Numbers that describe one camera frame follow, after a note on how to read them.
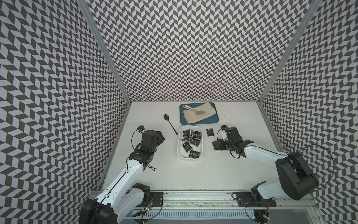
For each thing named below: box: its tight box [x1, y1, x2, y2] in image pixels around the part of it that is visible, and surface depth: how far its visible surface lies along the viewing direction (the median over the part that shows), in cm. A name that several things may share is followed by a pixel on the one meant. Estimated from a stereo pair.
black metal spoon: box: [163, 113, 179, 136], surface depth 110 cm
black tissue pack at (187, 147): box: [182, 141, 193, 153], surface depth 92 cm
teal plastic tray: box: [179, 102, 220, 126], surface depth 107 cm
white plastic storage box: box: [177, 125, 204, 161], surface depth 93 cm
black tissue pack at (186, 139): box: [180, 136, 192, 143], surface depth 93 cm
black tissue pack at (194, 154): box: [188, 150, 200, 159], surface depth 88 cm
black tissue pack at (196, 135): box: [191, 130, 202, 140], surface depth 96 cm
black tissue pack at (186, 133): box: [182, 129, 191, 137], surface depth 97 cm
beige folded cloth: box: [182, 101, 217, 125], surface depth 113 cm
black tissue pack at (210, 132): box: [206, 128, 215, 138], surface depth 100 cm
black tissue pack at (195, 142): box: [190, 138, 201, 147], surface depth 93 cm
